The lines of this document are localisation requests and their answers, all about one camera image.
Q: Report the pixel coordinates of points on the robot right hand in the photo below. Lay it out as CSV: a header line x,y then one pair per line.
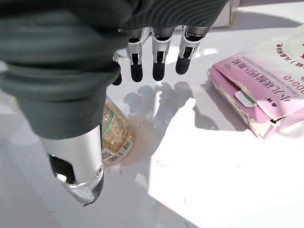
x,y
59,59

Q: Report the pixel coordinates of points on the clear medicine bottle yellow pills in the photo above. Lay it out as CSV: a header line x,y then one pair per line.
x,y
116,133

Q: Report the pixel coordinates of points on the pink white medicine box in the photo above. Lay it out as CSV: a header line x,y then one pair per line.
x,y
261,78

